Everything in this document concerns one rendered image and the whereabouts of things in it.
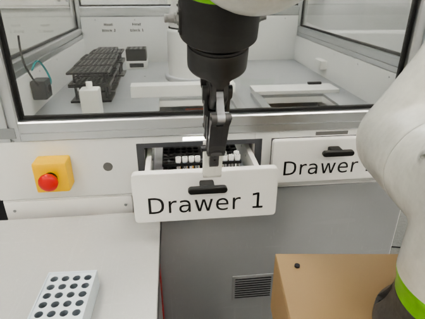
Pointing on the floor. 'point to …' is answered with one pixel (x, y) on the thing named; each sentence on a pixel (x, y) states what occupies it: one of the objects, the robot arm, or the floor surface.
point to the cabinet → (245, 242)
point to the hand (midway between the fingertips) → (212, 159)
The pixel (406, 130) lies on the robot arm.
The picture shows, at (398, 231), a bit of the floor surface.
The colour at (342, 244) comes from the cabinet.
